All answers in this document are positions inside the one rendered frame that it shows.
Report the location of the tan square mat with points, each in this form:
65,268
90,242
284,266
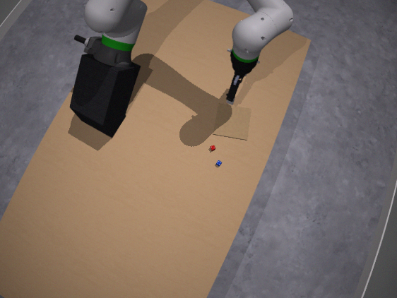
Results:
232,121

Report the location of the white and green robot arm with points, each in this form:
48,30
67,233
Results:
120,22

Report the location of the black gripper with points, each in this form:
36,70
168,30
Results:
234,85

